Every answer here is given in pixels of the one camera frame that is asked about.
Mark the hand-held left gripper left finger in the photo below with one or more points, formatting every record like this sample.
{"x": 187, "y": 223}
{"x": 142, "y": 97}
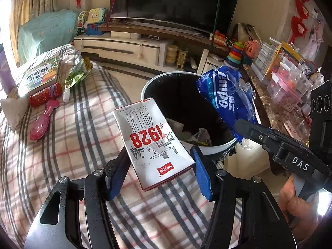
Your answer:
{"x": 118, "y": 176}

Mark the crumpled paper in bin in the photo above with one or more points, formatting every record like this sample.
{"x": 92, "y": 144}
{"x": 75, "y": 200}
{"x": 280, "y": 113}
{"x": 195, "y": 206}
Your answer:
{"x": 201, "y": 134}

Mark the colourful toy piano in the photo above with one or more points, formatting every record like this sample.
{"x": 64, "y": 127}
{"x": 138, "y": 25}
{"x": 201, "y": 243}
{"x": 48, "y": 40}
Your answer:
{"x": 219, "y": 38}

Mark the green snack packet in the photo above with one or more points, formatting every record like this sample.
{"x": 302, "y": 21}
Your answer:
{"x": 76, "y": 75}

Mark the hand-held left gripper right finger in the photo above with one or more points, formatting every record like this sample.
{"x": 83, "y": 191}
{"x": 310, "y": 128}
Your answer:
{"x": 203, "y": 173}

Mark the white red milk carton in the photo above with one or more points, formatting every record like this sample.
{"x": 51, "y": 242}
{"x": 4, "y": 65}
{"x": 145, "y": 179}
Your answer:
{"x": 150, "y": 147}

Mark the teal cloth cover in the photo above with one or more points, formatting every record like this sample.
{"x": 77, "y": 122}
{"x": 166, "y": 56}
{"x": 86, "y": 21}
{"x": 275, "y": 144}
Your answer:
{"x": 46, "y": 31}

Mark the children's picture book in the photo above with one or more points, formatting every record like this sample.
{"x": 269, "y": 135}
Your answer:
{"x": 39, "y": 75}

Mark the purple bag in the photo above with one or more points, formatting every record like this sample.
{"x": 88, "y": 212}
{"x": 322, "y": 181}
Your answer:
{"x": 6, "y": 75}

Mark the white round waste bin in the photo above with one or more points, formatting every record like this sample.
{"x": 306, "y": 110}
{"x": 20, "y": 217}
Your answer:
{"x": 176, "y": 98}

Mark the plaid bed blanket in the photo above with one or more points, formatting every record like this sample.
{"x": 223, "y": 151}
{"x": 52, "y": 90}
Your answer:
{"x": 64, "y": 147}

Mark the red heart wall decoration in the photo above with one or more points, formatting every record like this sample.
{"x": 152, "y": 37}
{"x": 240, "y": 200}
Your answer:
{"x": 298, "y": 23}

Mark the white television cabinet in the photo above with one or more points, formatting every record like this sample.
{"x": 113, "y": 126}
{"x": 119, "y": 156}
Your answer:
{"x": 116, "y": 46}

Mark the toy cash register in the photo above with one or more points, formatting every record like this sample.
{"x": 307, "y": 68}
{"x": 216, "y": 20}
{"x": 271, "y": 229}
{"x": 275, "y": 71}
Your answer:
{"x": 96, "y": 18}

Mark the red plastic tube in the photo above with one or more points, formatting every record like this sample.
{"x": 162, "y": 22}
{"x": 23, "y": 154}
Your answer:
{"x": 44, "y": 96}

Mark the black television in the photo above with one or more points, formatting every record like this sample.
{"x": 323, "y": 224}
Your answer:
{"x": 168, "y": 0}

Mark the small white bottle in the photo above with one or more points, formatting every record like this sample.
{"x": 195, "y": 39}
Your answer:
{"x": 66, "y": 96}

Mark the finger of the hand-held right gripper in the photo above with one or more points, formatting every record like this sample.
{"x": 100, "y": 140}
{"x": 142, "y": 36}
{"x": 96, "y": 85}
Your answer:
{"x": 256, "y": 134}

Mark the yellow round containers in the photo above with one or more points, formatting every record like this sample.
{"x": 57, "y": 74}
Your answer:
{"x": 171, "y": 53}

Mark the pink plastic spoon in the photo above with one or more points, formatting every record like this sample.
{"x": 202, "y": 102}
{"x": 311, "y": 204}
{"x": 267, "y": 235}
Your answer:
{"x": 39, "y": 127}

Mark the clear plastic storage boxes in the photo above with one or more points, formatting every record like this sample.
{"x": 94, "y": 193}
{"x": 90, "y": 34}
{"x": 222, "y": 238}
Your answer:
{"x": 282, "y": 83}

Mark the person's right hand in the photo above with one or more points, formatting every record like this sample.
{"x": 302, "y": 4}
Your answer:
{"x": 300, "y": 210}

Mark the orange plastic toy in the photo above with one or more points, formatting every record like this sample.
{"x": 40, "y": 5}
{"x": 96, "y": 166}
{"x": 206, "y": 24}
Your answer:
{"x": 251, "y": 48}

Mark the blue plastic tissue wrapper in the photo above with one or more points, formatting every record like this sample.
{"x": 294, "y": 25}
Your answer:
{"x": 220, "y": 96}

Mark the white tissue pack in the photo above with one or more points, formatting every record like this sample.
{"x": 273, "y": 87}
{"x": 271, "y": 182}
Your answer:
{"x": 11, "y": 111}

